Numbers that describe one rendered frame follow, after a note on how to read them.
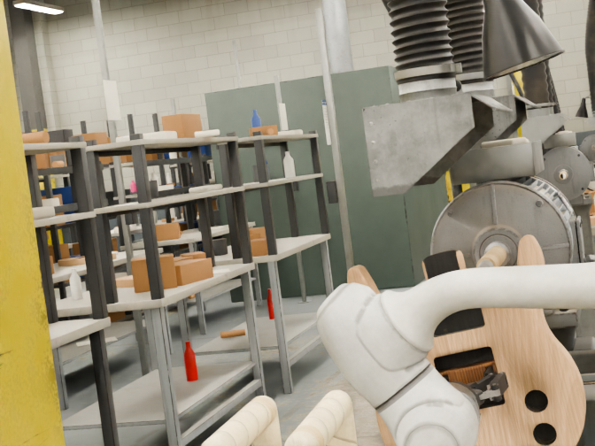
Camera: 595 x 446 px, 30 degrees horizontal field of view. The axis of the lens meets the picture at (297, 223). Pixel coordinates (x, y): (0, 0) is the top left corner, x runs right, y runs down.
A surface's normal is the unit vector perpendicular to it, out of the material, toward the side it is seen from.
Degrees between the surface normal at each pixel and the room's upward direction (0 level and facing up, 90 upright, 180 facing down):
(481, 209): 82
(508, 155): 90
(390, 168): 90
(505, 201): 82
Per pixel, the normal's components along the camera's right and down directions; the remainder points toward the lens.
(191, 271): 0.87, -0.08
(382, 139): -0.27, 0.08
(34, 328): 0.95, -0.11
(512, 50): -0.43, -0.15
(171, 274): 0.12, 0.04
